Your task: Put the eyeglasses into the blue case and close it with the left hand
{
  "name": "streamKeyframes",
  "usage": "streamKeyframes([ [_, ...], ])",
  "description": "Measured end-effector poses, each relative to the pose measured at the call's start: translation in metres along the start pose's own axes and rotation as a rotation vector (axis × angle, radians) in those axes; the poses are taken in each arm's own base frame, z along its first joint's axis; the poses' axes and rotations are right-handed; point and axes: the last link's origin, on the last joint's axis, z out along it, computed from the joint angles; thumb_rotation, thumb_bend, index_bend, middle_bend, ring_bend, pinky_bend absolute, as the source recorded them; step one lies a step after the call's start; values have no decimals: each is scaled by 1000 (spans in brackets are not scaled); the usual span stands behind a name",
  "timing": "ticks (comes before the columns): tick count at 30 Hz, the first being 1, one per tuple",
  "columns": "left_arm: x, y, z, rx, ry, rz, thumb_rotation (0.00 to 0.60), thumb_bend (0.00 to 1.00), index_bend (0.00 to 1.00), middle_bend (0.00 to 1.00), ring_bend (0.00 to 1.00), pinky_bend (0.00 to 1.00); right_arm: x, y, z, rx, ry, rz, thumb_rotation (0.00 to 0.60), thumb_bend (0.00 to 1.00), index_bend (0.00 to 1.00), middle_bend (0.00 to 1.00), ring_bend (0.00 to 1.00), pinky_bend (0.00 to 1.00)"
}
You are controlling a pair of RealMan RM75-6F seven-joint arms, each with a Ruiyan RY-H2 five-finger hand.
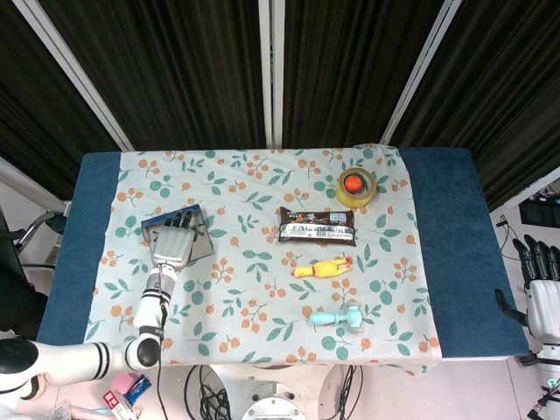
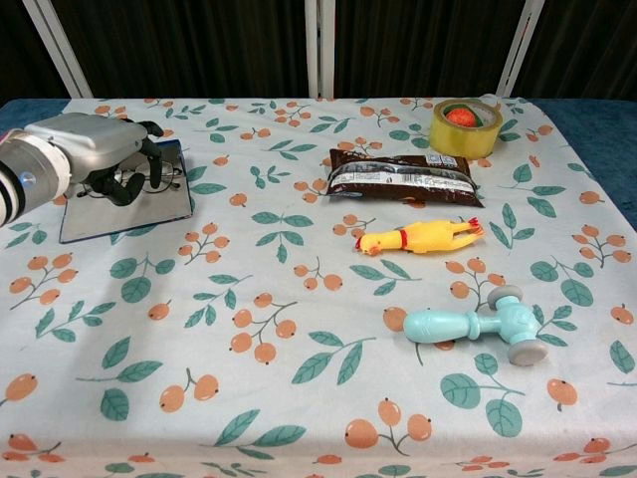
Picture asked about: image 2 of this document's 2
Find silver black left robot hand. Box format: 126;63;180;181
24;112;165;208

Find blue grey cardboard tray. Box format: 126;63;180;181
58;138;195;245

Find wire-rim eyeglasses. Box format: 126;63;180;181
79;161;184;198

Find black pleated curtain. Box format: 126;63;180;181
0;0;76;104
332;0;524;100
517;0;637;101
49;0;310;100

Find brown snack packet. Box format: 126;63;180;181
325;147;485;208

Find floral print tablecloth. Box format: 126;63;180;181
0;97;637;478

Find yellow rubber chicken toy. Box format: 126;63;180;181
353;216;485;258

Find orange toy fruit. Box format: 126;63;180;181
444;105;483;130

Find clear packing tape roll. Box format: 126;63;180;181
429;98;505;161

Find teal toy hammer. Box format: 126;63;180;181
402;285;549;368

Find white frame post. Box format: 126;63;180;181
304;0;337;100
22;0;94;99
495;0;546;99

